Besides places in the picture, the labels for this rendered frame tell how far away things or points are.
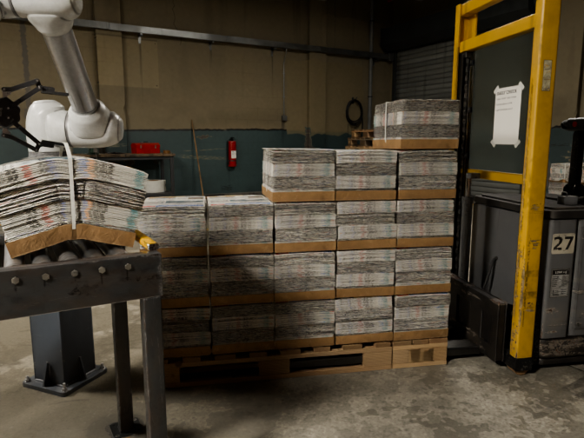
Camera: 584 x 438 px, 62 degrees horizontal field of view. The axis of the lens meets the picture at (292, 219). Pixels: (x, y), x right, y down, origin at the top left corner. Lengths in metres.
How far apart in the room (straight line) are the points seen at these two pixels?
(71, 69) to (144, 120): 6.88
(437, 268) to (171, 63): 7.34
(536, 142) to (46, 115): 2.10
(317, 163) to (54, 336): 1.39
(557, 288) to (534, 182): 0.55
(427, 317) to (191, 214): 1.23
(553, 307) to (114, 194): 2.04
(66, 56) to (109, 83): 6.73
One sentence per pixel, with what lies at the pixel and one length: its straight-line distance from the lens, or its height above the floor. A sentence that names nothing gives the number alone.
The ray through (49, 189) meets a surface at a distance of 1.45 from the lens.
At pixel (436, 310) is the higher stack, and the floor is 0.28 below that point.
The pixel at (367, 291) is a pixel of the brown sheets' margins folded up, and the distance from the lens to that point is 2.34.
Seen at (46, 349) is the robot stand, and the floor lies 0.18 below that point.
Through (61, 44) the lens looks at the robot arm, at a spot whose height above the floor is 1.44.
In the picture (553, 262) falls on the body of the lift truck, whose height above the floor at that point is 0.54.
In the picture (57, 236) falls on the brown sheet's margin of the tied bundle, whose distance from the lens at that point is 1.46.
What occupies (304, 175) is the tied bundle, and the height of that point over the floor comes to 0.95.
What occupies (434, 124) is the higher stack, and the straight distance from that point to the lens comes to 2.36.
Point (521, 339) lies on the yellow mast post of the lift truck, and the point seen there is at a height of 0.19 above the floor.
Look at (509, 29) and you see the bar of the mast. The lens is 2.65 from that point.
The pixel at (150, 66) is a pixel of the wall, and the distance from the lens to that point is 9.01.
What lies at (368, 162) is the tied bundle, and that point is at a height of 1.01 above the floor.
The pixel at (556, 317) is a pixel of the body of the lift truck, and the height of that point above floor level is 0.27.
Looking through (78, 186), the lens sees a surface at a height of 0.98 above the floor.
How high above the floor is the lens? 1.10
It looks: 9 degrees down
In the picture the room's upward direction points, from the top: straight up
